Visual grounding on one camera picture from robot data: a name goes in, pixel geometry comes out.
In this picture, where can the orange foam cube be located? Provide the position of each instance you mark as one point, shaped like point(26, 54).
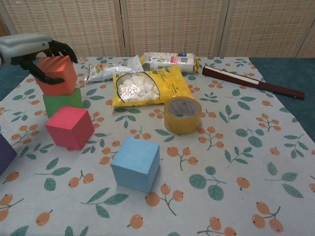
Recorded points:
point(59, 70)

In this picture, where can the green foam cube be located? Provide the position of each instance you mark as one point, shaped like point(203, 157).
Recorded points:
point(64, 99)

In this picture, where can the white snack package yellow ends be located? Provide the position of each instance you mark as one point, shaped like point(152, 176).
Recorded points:
point(167, 61)

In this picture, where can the yellowish packing tape roll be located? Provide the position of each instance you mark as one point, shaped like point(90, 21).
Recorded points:
point(182, 125)

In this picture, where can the dark red folded fan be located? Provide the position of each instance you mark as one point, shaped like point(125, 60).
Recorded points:
point(246, 79)

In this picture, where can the pink foam cube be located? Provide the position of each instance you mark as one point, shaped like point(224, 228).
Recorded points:
point(69, 127)

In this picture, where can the woven bamboo folding screen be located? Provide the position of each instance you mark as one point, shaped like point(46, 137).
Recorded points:
point(172, 24)

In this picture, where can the silver nut snack bag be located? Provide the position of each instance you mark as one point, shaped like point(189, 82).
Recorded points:
point(108, 71)

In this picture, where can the purple foam cube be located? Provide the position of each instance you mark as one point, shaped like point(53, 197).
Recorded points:
point(6, 155)

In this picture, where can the light blue foam cube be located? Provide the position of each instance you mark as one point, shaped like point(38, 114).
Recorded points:
point(135, 164)

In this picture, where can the floral print tablecloth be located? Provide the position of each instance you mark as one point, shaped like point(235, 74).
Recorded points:
point(221, 159)

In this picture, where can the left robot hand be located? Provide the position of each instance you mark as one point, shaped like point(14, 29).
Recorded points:
point(22, 48)

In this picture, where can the yellow marshmallow bag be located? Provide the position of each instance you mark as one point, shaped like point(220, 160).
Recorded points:
point(172, 86)

